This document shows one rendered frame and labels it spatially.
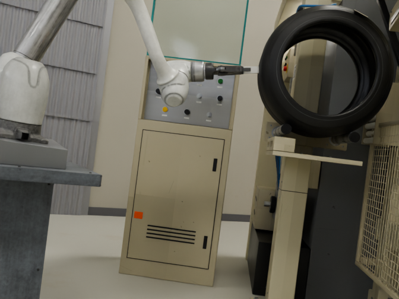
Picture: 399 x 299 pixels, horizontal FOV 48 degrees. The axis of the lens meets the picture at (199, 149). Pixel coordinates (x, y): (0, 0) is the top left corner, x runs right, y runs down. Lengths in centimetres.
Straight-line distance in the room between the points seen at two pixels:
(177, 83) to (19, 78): 61
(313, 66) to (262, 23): 312
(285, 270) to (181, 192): 72
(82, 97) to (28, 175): 299
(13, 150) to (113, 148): 305
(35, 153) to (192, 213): 128
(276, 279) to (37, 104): 142
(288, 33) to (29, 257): 131
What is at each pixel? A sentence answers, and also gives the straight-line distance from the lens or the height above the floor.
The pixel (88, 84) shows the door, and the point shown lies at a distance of 443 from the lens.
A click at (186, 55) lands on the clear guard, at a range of 267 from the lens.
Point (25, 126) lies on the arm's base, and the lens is 162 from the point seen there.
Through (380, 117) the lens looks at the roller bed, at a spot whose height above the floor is 103.
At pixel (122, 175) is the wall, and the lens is 459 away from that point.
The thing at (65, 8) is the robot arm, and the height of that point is 125.
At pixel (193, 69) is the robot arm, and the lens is 199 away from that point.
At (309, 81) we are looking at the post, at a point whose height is 117.
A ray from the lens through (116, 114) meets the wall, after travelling 454.
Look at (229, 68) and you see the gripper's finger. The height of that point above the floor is 113.
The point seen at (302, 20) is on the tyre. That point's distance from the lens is 198.
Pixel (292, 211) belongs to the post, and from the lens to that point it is 230.
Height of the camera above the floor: 77
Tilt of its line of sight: level
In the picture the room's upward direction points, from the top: 7 degrees clockwise
